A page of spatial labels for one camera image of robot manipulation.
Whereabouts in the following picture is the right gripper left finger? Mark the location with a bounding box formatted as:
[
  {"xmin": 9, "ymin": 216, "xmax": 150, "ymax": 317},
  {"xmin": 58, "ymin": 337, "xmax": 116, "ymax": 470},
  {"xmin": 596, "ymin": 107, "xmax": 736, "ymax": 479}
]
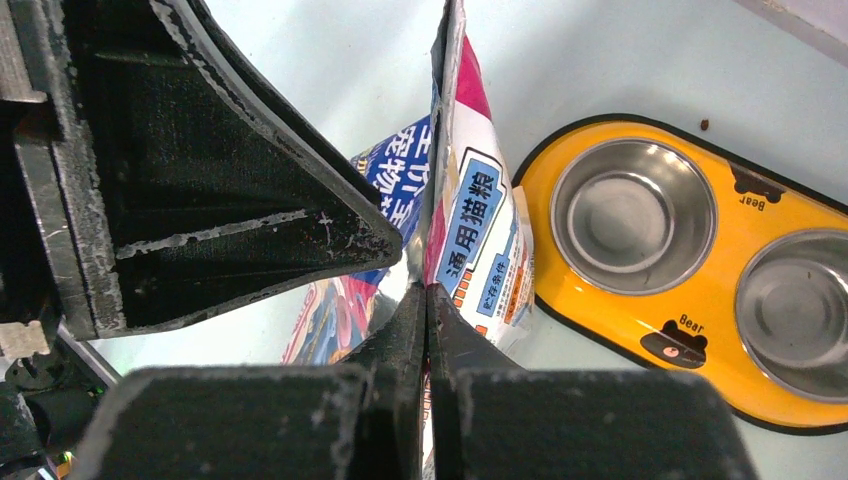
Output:
[{"xmin": 71, "ymin": 284, "xmax": 424, "ymax": 479}]

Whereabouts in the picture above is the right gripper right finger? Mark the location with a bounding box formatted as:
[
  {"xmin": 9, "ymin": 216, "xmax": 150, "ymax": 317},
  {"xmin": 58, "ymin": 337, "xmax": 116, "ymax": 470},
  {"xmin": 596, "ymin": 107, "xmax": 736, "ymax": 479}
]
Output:
[{"xmin": 427, "ymin": 284, "xmax": 756, "ymax": 479}]

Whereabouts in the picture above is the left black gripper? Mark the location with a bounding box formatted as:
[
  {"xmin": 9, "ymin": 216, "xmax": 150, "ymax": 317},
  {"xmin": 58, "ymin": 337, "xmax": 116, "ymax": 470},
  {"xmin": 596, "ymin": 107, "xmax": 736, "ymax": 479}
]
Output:
[{"xmin": 1, "ymin": 1, "xmax": 401, "ymax": 361}]

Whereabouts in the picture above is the cat food bag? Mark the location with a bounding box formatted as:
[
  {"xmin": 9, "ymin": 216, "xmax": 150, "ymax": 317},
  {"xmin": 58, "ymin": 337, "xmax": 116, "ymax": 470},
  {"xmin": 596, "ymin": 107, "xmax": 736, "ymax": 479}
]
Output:
[{"xmin": 282, "ymin": 1, "xmax": 534, "ymax": 365}]

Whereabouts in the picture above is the yellow double pet bowl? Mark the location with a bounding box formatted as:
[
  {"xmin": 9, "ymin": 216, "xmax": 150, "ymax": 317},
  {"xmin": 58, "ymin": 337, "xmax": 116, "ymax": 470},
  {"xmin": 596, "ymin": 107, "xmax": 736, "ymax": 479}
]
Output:
[{"xmin": 514, "ymin": 114, "xmax": 847, "ymax": 435}]

